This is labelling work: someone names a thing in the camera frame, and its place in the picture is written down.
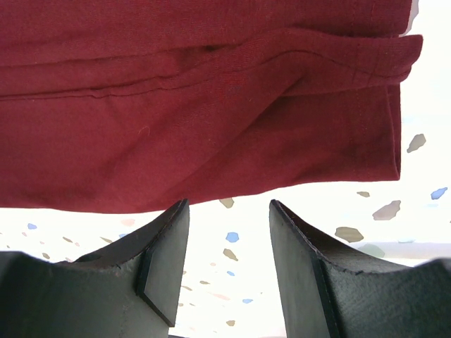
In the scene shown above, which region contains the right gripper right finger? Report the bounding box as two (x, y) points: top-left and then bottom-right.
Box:
(269, 200), (450, 338)

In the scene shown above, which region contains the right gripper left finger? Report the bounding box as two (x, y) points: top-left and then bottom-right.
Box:
(1, 200), (190, 337)

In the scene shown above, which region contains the dark red t-shirt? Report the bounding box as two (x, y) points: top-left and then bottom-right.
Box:
(1, 1), (423, 213)

